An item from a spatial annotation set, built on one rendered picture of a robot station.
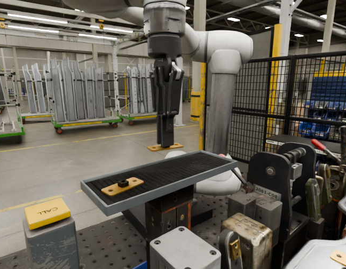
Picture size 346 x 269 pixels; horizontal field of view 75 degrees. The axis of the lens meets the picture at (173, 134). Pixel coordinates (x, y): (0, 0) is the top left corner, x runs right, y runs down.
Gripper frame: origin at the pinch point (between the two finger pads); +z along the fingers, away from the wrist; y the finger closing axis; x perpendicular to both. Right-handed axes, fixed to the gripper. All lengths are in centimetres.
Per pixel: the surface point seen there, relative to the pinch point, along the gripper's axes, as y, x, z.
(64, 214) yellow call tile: 8.8, -23.0, 10.5
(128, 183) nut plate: 3.9, -10.5, 9.8
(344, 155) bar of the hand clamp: 7, 70, 15
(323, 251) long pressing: 24.4, 27.5, 26.0
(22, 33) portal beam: -1110, -93, -216
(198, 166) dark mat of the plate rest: 1.6, 8.7, 10.0
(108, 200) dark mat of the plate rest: 8.5, -15.7, 10.1
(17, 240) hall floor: -174, -61, 126
